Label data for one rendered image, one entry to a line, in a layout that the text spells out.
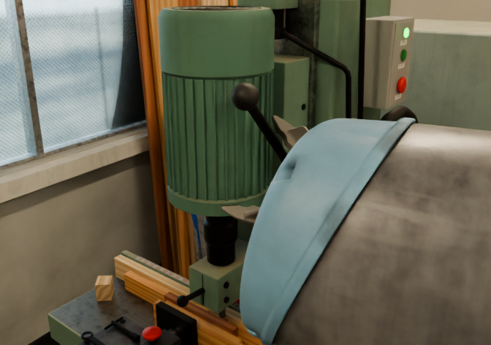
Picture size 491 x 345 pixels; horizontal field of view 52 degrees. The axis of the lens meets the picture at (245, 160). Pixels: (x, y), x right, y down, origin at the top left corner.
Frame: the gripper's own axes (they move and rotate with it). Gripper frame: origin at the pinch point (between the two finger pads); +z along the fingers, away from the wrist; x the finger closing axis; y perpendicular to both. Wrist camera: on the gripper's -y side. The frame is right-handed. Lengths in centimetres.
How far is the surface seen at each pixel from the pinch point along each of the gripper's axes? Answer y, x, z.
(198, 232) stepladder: -116, -9, -2
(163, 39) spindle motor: -1.2, -10.2, 19.0
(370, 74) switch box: -12.9, -31.5, -12.6
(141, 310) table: -46, 23, 2
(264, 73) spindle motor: -0.8, -13.6, 3.9
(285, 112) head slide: -10.6, -14.8, -2.1
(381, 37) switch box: -8.1, -35.8, -10.5
